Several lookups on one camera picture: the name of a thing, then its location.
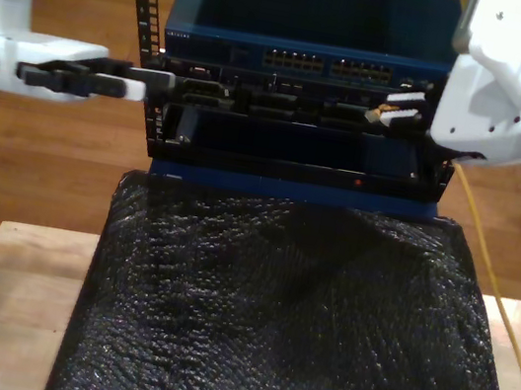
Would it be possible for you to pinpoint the black open rack chassis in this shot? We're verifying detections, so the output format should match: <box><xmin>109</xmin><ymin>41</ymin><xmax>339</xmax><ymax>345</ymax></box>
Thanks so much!
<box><xmin>144</xmin><ymin>96</ymin><xmax>460</xmax><ymax>207</ymax></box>

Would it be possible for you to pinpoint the black bubble wrap mat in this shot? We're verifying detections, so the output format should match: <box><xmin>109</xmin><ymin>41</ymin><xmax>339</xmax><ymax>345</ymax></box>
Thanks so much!
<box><xmin>42</xmin><ymin>158</ymin><xmax>521</xmax><ymax>390</ymax></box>

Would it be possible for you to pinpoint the blue network switch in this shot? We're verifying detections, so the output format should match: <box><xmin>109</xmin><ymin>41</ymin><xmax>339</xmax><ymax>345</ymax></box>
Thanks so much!
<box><xmin>160</xmin><ymin>0</ymin><xmax>467</xmax><ymax>106</ymax></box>

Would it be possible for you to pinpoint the black rack server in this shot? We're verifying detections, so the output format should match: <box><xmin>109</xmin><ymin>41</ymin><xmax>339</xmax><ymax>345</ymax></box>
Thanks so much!
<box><xmin>139</xmin><ymin>49</ymin><xmax>441</xmax><ymax>147</ymax></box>

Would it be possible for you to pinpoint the yellow network cable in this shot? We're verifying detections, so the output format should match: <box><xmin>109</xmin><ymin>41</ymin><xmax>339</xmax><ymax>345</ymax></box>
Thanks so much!
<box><xmin>318</xmin><ymin>101</ymin><xmax>521</xmax><ymax>390</ymax></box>

